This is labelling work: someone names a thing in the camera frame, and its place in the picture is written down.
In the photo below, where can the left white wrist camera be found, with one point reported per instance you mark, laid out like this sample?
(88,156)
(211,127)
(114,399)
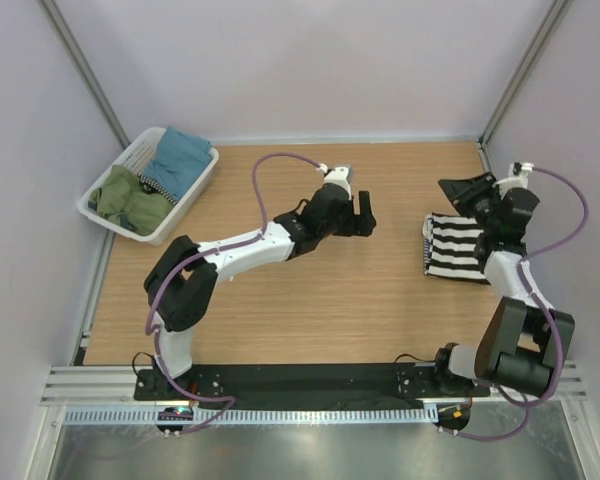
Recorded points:
(340,176)

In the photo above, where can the white slotted cable duct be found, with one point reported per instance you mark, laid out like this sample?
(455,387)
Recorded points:
(181,417)

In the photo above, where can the white plastic laundry basket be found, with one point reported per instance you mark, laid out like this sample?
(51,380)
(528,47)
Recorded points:
(135,158)

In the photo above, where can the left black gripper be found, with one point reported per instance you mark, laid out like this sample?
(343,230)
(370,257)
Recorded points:
(359,225)

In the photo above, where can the dark striped garment in basket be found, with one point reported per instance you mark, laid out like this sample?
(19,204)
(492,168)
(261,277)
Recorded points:
(152,186)

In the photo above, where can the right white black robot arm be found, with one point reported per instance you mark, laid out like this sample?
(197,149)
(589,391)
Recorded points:
(525,343)

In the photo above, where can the blue white striped tank top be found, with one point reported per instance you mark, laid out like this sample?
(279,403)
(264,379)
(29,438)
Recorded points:
(427,234)

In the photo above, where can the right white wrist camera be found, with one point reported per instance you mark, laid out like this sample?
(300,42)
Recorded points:
(518,177)

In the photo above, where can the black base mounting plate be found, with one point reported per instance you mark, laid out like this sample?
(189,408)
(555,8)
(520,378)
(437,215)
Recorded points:
(298,382)

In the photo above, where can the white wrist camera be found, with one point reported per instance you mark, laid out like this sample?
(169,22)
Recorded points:
(340,176)
(518,177)

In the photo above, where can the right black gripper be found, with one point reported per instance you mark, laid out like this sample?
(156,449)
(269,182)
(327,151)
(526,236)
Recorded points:
(463,192)

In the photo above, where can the olive green garment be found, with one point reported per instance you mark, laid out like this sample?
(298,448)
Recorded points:
(123,201)

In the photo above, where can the black white striped garment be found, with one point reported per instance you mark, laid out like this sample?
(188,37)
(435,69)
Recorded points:
(453,244)

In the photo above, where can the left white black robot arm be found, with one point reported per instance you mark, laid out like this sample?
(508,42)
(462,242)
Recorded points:
(181,284)

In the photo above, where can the teal folded cloth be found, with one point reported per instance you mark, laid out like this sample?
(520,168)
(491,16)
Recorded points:
(180,159)

